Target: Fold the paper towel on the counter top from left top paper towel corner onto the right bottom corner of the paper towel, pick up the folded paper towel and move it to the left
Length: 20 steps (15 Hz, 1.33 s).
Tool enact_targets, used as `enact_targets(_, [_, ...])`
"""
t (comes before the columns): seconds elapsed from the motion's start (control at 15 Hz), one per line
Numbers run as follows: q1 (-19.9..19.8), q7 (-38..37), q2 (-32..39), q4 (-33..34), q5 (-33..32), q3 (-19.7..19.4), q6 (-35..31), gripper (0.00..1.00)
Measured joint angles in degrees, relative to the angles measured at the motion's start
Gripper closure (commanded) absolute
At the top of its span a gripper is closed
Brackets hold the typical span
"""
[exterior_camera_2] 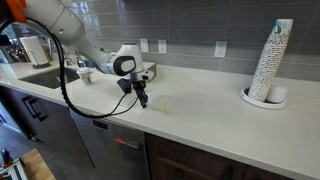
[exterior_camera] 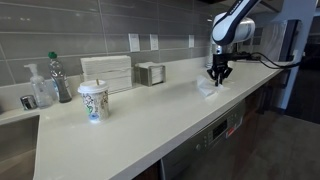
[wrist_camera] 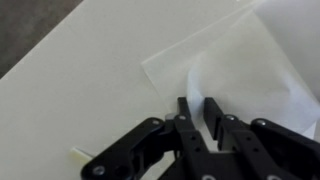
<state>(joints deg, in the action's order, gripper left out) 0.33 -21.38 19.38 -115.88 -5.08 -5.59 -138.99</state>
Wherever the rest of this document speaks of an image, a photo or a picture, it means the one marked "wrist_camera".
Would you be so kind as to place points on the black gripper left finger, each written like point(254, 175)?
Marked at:
point(186, 140)

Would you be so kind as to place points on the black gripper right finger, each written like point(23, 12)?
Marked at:
point(253, 146)

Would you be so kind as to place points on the white paper towel sheet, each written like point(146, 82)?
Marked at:
point(250, 66)

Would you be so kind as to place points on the white plastic spoon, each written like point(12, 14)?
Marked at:
point(81, 155)

